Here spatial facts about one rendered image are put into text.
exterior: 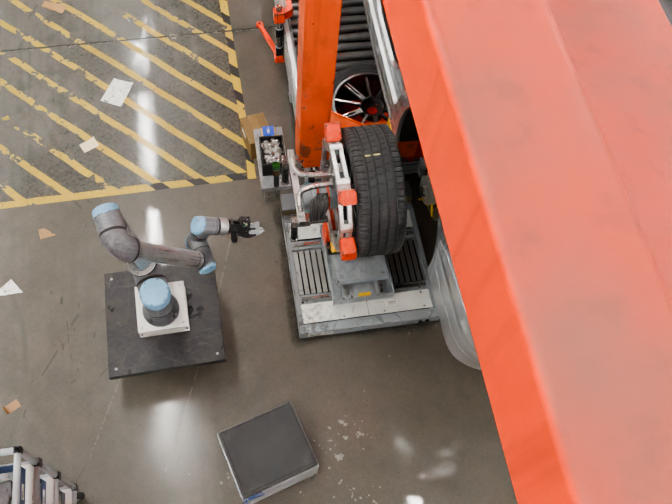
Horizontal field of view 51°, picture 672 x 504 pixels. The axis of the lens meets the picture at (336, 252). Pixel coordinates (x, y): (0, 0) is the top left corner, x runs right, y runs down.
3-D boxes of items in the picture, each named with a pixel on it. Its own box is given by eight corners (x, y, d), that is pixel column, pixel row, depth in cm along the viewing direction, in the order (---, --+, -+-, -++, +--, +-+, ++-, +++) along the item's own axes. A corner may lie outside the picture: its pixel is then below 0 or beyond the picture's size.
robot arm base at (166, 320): (146, 330, 369) (143, 325, 360) (139, 297, 376) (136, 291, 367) (182, 321, 373) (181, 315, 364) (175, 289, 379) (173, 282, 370)
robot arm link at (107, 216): (140, 291, 367) (91, 237, 297) (131, 262, 373) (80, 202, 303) (168, 280, 369) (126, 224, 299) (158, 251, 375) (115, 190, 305)
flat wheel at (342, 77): (439, 149, 449) (446, 126, 428) (346, 185, 432) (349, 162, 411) (389, 75, 475) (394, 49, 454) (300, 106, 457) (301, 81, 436)
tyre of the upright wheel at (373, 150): (413, 254, 332) (398, 113, 329) (364, 260, 329) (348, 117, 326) (384, 251, 397) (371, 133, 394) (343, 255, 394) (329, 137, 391)
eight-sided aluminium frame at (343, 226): (347, 265, 372) (356, 212, 324) (334, 266, 371) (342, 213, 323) (330, 178, 396) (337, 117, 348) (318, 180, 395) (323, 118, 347)
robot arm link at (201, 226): (188, 222, 350) (195, 211, 342) (212, 223, 356) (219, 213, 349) (191, 238, 346) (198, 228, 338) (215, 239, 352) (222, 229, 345)
